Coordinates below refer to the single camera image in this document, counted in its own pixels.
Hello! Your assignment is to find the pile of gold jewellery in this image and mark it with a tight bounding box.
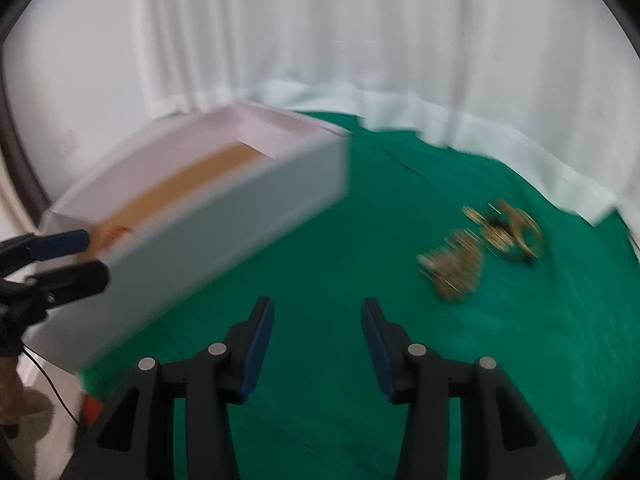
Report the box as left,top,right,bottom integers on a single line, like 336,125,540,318
416,229,485,304

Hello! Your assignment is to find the person's left forearm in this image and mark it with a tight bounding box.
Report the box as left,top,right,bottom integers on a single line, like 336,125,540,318
0,354,25,437

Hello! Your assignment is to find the white cardboard box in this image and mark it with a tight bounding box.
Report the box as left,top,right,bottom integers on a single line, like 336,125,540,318
30,101,353,378

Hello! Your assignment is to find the black cable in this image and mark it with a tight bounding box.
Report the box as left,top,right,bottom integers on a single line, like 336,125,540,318
21,346,81,423

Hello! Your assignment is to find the white curtain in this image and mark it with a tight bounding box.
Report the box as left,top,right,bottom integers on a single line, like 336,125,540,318
0,0,640,228

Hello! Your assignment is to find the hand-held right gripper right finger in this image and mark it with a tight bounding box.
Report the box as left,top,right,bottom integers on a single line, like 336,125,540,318
361,297,574,480

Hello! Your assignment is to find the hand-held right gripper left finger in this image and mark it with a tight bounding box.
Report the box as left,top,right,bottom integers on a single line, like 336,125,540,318
62,296,275,480

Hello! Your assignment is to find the green cloth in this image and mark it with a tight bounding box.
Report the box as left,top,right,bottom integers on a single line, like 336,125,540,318
80,110,640,480

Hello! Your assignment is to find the gold earring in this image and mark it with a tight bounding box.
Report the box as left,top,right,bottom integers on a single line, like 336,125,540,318
461,204,502,241

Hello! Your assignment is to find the red object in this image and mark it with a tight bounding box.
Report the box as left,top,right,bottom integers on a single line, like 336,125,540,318
81,394,107,430

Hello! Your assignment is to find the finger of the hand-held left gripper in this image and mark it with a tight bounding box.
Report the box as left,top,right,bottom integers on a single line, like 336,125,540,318
0,229,90,276
27,259,111,306

